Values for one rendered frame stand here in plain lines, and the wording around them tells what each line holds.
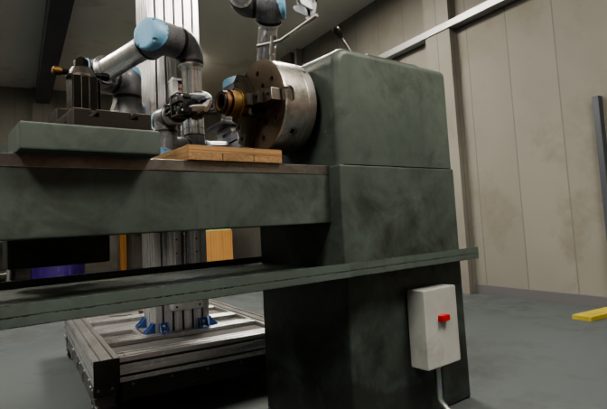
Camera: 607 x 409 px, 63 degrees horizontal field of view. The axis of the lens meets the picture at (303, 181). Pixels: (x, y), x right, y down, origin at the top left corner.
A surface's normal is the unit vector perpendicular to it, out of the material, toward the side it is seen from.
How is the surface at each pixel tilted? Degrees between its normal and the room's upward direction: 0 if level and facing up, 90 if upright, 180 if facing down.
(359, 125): 90
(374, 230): 90
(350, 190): 90
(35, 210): 90
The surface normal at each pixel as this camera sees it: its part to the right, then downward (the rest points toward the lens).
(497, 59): -0.87, 0.00
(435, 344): 0.62, -0.10
